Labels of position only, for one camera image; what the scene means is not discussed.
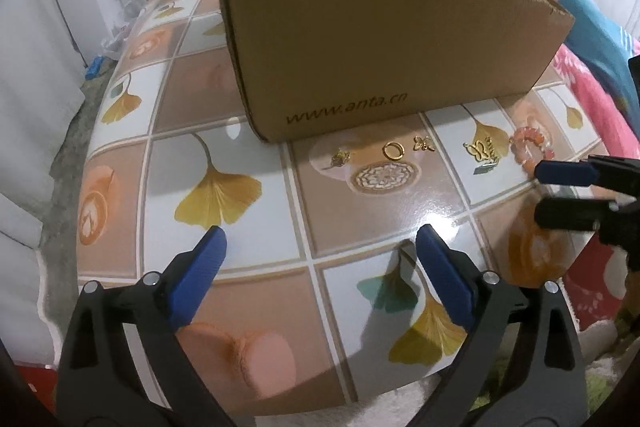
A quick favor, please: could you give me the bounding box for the pink orange bead bracelet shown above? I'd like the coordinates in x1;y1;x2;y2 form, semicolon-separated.
509;126;556;170

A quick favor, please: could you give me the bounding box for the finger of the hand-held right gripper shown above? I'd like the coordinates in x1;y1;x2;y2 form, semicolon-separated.
534;155;640;198
533;197;640;248

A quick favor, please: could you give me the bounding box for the blue pink blanket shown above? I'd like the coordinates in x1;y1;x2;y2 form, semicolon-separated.
537;0;640;108

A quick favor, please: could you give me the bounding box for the green plush cloth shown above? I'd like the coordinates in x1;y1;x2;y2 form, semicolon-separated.
480;357;521;413

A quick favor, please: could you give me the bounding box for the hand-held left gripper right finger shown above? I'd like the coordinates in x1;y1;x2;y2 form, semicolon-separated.
412;223;586;427

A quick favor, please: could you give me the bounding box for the pink floral blanket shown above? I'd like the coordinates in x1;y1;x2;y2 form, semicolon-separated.
550;42;640;333

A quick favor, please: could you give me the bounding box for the white bedding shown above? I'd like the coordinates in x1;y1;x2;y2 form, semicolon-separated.
0;192;76;360

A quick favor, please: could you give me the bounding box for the ginkgo print table cover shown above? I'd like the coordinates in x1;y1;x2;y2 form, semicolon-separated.
75;0;608;418

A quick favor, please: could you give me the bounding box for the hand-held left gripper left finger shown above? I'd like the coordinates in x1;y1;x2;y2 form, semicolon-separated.
55;225;236;427

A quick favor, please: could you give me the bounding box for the grey cloth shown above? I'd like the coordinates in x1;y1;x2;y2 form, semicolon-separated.
42;77;116;343

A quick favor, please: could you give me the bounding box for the brown cardboard box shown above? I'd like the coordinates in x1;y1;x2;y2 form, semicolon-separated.
212;0;576;144

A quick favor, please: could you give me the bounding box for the gold butterfly pendant with tag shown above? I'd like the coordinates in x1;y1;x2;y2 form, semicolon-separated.
462;137;501;172

